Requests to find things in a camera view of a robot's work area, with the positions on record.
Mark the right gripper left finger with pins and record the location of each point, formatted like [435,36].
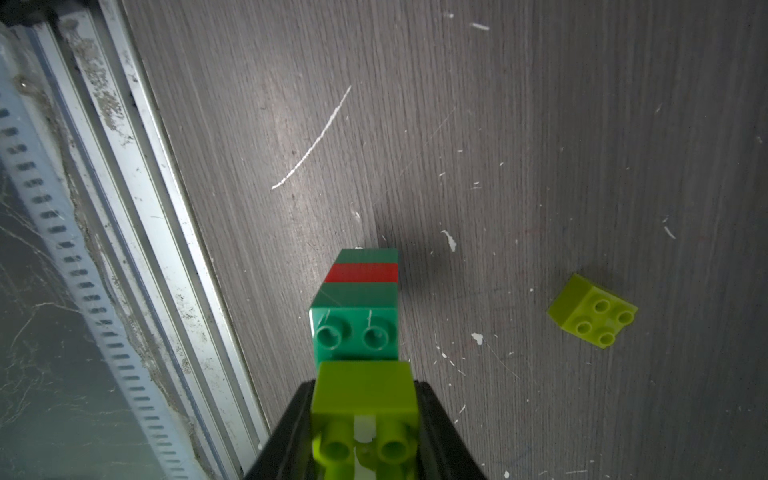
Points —
[288,451]

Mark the white vented cable duct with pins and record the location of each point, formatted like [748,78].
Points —
[32,172]

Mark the green lego brick long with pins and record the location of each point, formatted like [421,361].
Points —
[355,321]
[368,255]

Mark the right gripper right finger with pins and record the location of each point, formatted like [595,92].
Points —
[442,454]

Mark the red lego brick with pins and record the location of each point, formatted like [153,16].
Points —
[362,273]

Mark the lime lego brick small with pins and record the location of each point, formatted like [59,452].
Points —
[365,420]
[590,312]

